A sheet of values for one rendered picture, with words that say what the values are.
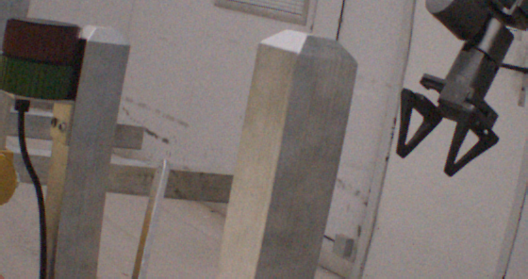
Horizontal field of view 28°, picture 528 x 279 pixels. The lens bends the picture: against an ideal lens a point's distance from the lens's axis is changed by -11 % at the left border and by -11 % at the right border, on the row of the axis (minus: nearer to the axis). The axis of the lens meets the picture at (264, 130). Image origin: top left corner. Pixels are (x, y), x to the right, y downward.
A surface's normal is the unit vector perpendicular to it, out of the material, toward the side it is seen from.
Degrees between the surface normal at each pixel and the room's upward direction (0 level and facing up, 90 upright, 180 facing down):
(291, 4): 90
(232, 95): 90
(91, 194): 90
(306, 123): 90
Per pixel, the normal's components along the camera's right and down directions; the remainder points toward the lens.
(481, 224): -0.84, -0.09
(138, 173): 0.51, 0.20
